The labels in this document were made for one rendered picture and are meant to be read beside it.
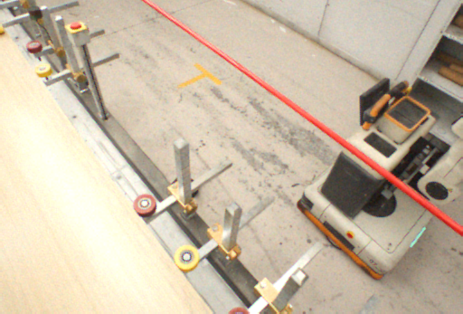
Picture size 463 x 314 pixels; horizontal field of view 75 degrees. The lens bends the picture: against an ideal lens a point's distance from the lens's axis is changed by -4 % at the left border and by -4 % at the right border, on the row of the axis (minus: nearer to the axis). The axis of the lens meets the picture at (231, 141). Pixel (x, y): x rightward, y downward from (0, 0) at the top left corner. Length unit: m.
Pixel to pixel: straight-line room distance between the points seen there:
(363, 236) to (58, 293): 1.54
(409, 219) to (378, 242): 0.29
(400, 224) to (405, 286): 0.40
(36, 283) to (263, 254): 1.32
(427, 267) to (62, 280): 2.08
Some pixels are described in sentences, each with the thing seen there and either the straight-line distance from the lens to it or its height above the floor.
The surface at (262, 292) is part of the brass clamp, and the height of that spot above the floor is 0.83.
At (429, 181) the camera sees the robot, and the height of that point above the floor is 0.75.
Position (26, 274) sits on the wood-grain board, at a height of 0.90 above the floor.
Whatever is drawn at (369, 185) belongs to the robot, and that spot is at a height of 0.63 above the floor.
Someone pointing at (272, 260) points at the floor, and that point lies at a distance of 2.07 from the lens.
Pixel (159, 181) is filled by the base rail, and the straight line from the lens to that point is 1.46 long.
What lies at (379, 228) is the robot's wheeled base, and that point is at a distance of 2.05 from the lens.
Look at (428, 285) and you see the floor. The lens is 2.40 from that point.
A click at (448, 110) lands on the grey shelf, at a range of 3.41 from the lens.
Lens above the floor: 1.91
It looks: 49 degrees down
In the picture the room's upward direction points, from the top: 6 degrees clockwise
